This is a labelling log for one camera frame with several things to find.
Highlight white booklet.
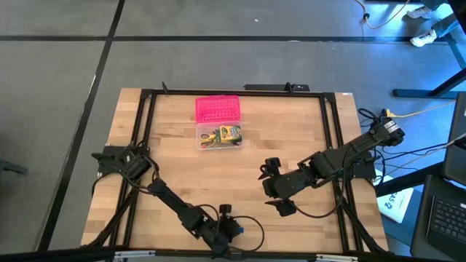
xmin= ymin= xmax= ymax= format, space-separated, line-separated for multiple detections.
xmin=376 ymin=175 xmax=415 ymax=224

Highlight silver bracket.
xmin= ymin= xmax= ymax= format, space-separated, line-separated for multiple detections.
xmin=315 ymin=253 xmax=360 ymax=262
xmin=114 ymin=250 xmax=157 ymax=261

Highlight clear pencil box pink lid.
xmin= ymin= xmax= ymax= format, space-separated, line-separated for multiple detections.
xmin=194 ymin=95 xmax=245 ymax=151

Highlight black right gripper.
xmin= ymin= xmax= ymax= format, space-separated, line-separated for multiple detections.
xmin=258 ymin=157 xmax=312 ymax=218

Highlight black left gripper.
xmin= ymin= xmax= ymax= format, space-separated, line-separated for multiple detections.
xmin=198 ymin=204 xmax=242 ymax=255

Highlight black bracket bar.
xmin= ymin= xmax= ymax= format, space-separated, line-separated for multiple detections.
xmin=243 ymin=82 xmax=311 ymax=92

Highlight green yellow crayon box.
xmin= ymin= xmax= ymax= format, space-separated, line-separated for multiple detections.
xmin=214 ymin=124 xmax=243 ymax=144

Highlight person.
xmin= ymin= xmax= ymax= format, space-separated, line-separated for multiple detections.
xmin=406 ymin=0 xmax=466 ymax=48

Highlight yellow extension cord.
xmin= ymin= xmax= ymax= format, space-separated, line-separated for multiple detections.
xmin=380 ymin=100 xmax=458 ymax=122

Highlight black desk leg frame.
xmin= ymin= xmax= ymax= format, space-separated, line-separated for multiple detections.
xmin=392 ymin=34 xmax=466 ymax=99

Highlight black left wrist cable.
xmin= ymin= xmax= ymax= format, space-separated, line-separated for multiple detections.
xmin=196 ymin=203 xmax=266 ymax=253

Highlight black metal table frame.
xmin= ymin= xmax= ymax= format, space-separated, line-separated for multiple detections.
xmin=85 ymin=88 xmax=389 ymax=255

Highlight dark grey chair foot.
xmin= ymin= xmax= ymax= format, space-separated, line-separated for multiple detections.
xmin=0 ymin=159 xmax=28 ymax=175

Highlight black monitor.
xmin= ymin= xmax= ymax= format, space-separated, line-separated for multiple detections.
xmin=442 ymin=90 xmax=466 ymax=186

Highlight black laptop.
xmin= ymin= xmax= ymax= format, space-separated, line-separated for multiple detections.
xmin=410 ymin=173 xmax=466 ymax=260

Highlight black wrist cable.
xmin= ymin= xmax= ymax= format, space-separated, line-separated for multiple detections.
xmin=196 ymin=203 xmax=266 ymax=253
xmin=289 ymin=174 xmax=346 ymax=219

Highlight black desk beam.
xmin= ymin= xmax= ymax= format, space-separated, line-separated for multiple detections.
xmin=374 ymin=162 xmax=447 ymax=198

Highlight yellow floor cable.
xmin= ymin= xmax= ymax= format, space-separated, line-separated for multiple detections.
xmin=355 ymin=0 xmax=412 ymax=31

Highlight black crossbeam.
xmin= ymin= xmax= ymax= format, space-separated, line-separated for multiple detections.
xmin=0 ymin=245 xmax=466 ymax=262

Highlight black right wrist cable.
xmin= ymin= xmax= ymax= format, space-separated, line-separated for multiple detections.
xmin=289 ymin=174 xmax=346 ymax=219

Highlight yellow handled scissors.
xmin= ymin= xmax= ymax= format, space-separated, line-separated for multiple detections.
xmin=199 ymin=131 xmax=219 ymax=147

